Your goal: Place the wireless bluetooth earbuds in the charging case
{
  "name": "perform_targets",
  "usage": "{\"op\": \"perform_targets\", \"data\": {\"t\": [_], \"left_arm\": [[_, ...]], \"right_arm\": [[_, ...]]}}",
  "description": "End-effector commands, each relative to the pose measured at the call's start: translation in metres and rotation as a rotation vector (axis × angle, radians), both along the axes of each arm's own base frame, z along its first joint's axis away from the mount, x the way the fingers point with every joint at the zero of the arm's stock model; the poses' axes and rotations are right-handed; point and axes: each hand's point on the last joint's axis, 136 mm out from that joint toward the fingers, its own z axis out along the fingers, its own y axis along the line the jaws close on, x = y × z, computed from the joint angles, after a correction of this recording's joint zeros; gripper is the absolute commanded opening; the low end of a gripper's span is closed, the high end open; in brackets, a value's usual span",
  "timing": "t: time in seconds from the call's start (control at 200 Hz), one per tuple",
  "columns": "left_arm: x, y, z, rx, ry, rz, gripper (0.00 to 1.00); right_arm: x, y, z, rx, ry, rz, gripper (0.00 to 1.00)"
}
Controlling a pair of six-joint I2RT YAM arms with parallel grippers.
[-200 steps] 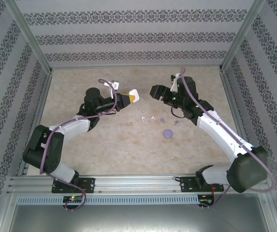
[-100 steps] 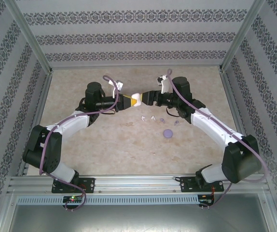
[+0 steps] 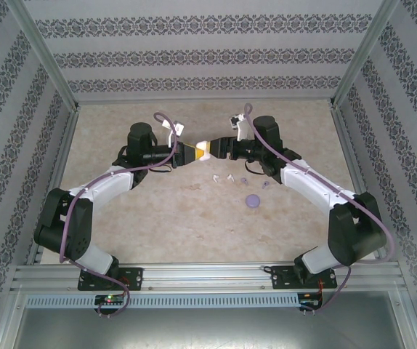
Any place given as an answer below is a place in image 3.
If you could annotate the white earbud charging case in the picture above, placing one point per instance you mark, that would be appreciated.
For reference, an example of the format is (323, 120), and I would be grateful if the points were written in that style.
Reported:
(203, 145)

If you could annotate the purple round earbud case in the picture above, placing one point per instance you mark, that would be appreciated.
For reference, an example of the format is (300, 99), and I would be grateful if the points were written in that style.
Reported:
(253, 200)

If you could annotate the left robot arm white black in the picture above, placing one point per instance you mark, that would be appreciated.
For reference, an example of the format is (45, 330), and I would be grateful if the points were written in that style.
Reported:
(103, 185)

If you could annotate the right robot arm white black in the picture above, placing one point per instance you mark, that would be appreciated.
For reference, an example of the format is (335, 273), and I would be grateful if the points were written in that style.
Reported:
(314, 181)

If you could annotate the aluminium mounting beam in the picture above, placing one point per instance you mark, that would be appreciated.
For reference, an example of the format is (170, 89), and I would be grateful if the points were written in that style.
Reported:
(208, 278)

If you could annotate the small controller circuit board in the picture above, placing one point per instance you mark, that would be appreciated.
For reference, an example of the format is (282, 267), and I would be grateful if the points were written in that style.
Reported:
(108, 299)
(308, 301)

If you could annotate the grey metal shelf sheet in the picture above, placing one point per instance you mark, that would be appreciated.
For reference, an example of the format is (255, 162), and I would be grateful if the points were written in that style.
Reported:
(208, 331)

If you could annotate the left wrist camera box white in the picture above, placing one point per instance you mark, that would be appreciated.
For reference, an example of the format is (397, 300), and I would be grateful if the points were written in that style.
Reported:
(178, 129)

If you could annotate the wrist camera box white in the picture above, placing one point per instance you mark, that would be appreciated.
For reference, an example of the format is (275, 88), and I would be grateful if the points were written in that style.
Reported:
(241, 129)
(178, 129)

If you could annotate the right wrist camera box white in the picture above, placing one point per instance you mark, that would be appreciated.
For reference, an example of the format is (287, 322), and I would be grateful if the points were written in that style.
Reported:
(241, 129)

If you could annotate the aluminium table side rail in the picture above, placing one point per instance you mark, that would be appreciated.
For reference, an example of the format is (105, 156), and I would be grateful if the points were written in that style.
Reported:
(57, 174)
(346, 145)

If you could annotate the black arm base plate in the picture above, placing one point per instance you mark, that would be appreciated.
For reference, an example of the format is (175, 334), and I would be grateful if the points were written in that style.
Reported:
(136, 278)
(279, 278)

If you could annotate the aluminium frame post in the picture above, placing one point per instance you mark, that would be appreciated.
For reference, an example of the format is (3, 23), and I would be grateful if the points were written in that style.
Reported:
(363, 54)
(46, 58)

